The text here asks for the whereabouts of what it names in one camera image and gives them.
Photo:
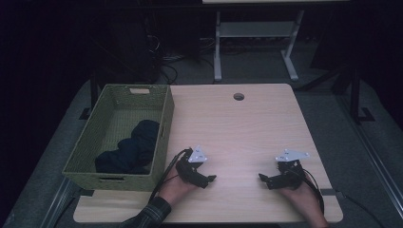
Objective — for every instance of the dark navy cloth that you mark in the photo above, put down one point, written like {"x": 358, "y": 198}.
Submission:
{"x": 133, "y": 148}

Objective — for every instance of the green woven basket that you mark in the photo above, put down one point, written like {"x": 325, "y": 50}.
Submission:
{"x": 95, "y": 181}

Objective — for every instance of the black metal stand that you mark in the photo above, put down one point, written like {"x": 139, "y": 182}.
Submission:
{"x": 93, "y": 91}
{"x": 355, "y": 95}

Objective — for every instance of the person's right hand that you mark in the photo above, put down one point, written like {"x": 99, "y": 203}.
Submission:
{"x": 304, "y": 201}

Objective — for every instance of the person's left hand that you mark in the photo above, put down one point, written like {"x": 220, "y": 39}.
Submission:
{"x": 174, "y": 188}

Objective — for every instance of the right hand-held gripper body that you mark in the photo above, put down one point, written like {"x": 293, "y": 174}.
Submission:
{"x": 290, "y": 175}

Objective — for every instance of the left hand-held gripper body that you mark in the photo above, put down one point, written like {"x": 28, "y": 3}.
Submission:
{"x": 190, "y": 172}

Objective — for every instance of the grey tape strip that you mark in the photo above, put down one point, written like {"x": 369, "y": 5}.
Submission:
{"x": 328, "y": 192}

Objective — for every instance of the aluminium floor rail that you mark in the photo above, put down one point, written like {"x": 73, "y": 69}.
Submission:
{"x": 377, "y": 163}
{"x": 58, "y": 202}

